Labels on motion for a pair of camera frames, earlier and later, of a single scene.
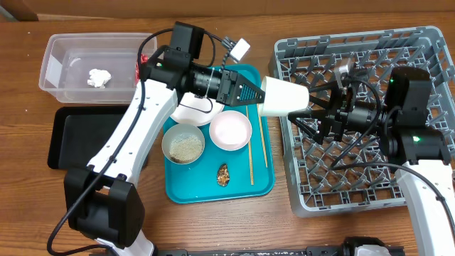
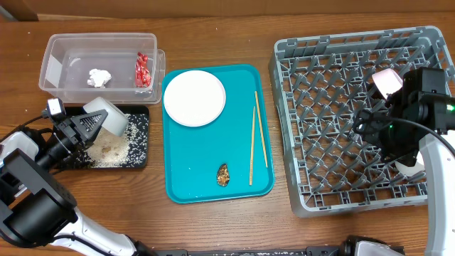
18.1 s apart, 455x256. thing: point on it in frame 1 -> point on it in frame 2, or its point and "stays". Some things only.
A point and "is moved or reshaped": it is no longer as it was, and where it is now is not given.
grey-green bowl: [183, 144] -> [116, 123]
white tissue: [99, 77] stays
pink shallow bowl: [230, 130] -> [387, 81]
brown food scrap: [223, 175] stays
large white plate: [196, 111] stays
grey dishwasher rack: [362, 172] stays
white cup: [282, 97] is moved or reshaped
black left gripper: [237, 79] -> [69, 126]
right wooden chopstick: [262, 142] stays
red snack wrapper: [143, 60] stays
